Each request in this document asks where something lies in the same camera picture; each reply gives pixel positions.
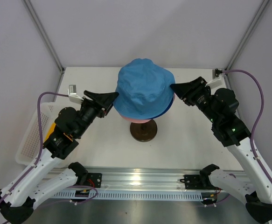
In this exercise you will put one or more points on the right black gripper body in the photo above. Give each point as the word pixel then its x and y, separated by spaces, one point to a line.
pixel 200 96

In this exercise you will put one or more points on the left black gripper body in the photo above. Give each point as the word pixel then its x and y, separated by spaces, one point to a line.
pixel 91 110

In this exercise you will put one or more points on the dark blue bucket hat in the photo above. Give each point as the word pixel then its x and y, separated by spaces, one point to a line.
pixel 166 109

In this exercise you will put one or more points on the pink bucket hat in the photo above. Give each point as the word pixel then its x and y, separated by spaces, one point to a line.
pixel 135 121

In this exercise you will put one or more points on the light blue hat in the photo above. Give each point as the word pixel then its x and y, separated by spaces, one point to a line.
pixel 144 90

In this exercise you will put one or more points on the yellow hat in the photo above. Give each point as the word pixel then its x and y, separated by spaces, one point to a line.
pixel 50 131

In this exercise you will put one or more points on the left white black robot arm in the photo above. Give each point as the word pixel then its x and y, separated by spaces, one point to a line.
pixel 25 194

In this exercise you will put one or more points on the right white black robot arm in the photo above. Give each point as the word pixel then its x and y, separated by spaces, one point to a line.
pixel 228 129

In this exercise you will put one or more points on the dark round wooden stand base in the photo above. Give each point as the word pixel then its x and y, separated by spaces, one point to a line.
pixel 144 132

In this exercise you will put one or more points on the white plastic basket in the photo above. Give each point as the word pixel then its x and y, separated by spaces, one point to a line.
pixel 30 144

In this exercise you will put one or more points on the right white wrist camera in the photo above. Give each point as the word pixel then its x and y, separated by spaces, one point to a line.
pixel 217 78

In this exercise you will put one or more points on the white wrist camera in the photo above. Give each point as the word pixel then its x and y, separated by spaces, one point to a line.
pixel 73 96
pixel 217 78

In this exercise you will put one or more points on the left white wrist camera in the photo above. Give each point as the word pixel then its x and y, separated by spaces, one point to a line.
pixel 73 96

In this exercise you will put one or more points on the aluminium mounting rail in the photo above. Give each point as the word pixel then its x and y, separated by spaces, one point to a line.
pixel 142 179

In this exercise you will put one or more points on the white slotted cable duct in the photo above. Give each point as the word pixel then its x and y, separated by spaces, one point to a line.
pixel 129 195

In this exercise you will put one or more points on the right aluminium corner post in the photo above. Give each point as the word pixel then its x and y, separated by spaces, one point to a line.
pixel 260 12

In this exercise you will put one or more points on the aluminium corner post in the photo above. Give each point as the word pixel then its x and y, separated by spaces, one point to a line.
pixel 43 34
pixel 260 12

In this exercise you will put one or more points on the left aluminium corner post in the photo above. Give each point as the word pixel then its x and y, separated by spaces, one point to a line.
pixel 43 34

